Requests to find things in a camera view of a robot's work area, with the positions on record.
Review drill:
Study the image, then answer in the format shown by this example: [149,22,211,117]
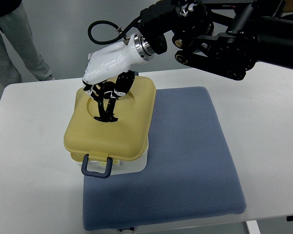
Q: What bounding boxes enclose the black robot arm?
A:
[129,0,293,80]

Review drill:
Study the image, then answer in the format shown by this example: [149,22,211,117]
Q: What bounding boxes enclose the blue padded cushion mat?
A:
[83,87,246,231]

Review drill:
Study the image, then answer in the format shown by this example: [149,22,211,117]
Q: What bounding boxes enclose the white storage box base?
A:
[70,139,148,175]

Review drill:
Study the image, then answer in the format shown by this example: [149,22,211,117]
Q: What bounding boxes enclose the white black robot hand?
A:
[83,33,155,101]

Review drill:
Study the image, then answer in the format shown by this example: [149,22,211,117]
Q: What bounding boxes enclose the person in grey trousers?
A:
[0,0,55,88]

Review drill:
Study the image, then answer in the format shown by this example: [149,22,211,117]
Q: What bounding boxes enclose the black lid handle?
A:
[94,98,118,122]

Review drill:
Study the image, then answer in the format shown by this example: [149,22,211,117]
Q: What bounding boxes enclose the black hose cable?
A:
[88,20,127,45]

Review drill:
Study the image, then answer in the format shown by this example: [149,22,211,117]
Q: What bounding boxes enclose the yellow storage box lid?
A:
[63,76,157,161]

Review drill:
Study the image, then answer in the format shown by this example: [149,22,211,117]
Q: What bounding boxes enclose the blue front latch clasp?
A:
[81,154,113,178]

